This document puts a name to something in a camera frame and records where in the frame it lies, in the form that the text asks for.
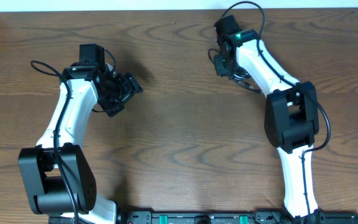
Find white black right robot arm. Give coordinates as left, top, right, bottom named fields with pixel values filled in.
left=214, top=16, right=319, bottom=223

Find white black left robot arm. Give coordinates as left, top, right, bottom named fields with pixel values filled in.
left=18, top=44, right=143, bottom=223

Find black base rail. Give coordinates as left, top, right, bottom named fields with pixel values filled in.
left=48, top=210, right=358, bottom=224

